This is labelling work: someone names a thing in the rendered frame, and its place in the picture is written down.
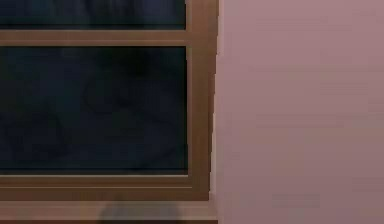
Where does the brown framed dark window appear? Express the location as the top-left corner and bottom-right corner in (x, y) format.
(0, 0), (221, 224)

